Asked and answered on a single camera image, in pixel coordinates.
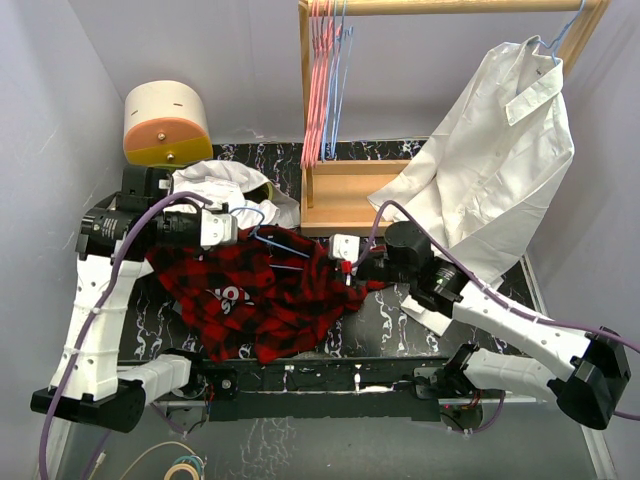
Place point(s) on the wooden clothes rack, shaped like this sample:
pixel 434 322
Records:
pixel 334 194

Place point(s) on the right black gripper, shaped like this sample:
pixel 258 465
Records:
pixel 358 273

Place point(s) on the cream cylindrical drum toy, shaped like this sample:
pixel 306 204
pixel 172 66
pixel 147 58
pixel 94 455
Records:
pixel 165 124

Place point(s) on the green laundry basket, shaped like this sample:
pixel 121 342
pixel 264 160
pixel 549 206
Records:
pixel 264 192

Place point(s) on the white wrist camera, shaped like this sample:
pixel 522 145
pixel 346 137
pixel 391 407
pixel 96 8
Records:
pixel 218 226
pixel 344 250

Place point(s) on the aluminium frame rail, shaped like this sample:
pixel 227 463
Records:
pixel 520 439

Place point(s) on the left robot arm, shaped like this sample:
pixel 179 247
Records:
pixel 114 239

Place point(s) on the white shirt on hanger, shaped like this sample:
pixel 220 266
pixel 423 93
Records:
pixel 483 181

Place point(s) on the pink wire hanger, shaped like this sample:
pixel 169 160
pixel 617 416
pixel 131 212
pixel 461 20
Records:
pixel 326 39

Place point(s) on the red black plaid shirt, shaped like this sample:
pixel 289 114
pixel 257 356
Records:
pixel 277 291

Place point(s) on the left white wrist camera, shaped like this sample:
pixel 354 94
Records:
pixel 218 226

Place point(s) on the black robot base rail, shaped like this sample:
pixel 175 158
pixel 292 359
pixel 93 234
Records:
pixel 336 388

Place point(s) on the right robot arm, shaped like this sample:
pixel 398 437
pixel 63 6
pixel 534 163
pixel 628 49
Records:
pixel 583 371

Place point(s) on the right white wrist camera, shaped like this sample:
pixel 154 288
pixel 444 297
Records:
pixel 344 250

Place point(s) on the blue hanger holding shirt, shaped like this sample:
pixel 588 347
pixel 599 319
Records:
pixel 554 46

